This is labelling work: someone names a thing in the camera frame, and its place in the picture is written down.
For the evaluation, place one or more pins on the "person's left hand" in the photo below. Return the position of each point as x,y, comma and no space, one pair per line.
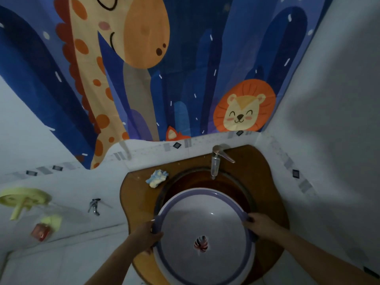
144,236

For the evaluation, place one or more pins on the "chrome sink faucet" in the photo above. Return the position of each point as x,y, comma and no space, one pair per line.
216,161

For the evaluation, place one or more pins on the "person's left thumb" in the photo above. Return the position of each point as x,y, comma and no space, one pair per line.
154,234

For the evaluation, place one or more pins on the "brown glass sink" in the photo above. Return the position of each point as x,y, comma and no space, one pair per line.
255,186

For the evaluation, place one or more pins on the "yellow wall soap holder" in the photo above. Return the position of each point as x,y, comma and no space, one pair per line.
23,200

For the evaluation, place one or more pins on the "blue cartoon animal curtain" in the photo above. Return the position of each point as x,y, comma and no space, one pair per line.
178,68

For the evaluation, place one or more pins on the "crumpled blue white cloth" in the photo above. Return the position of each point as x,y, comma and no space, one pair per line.
156,177

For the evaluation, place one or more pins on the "person's left forearm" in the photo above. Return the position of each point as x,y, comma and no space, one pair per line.
111,265

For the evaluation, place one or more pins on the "red soap packet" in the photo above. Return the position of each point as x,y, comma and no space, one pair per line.
41,232

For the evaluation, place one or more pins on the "white basin with purple rim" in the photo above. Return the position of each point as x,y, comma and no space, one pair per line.
204,231

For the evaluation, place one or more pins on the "person's right forearm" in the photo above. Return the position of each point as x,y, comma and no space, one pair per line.
322,261

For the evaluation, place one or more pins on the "person's right thumb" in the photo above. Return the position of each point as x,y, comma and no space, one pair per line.
248,224

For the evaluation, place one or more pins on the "chrome wall tap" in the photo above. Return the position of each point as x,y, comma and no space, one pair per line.
94,206

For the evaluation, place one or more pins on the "person's right hand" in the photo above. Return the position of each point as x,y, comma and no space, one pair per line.
262,225

